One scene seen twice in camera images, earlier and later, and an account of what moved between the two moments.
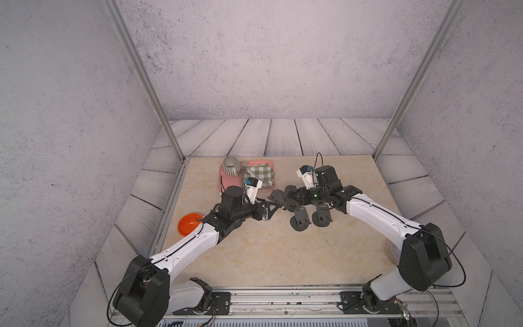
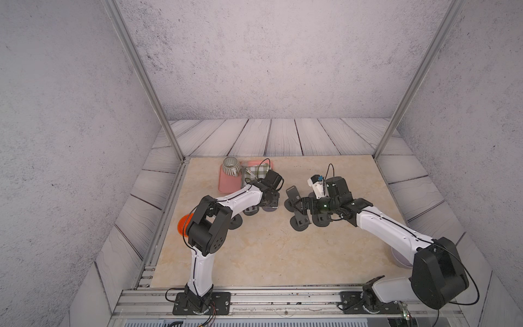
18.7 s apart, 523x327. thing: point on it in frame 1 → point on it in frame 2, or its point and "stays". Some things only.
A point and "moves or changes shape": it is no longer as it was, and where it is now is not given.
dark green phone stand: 322,216 stays
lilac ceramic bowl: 396,252 stays
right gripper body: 310,196 → 321,206
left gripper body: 255,214 → 273,201
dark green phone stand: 300,221 stays
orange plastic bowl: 187,223 stays
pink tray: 226,181 stays
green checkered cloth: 262,172 stays
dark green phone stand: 281,197 moves or changes shape
